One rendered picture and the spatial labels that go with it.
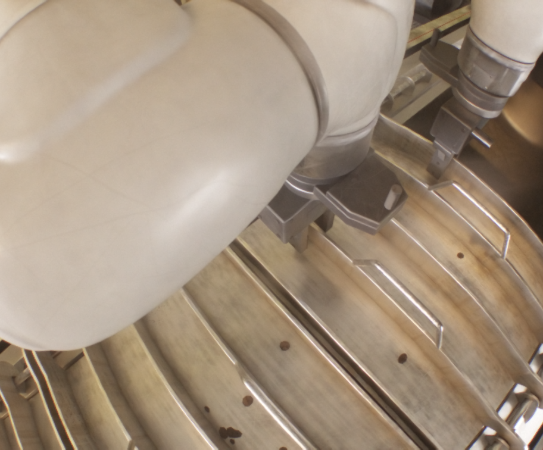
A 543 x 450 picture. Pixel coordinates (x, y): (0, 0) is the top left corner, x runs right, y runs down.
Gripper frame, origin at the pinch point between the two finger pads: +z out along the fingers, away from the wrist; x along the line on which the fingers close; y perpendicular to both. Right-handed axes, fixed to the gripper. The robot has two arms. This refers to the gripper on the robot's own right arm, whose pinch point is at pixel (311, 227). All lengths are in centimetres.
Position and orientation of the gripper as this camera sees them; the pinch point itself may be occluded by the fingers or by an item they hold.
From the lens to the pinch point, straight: 44.5
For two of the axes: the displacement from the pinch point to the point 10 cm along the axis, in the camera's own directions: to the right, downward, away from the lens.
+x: -7.6, 6.0, -2.5
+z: 0.6, 4.5, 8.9
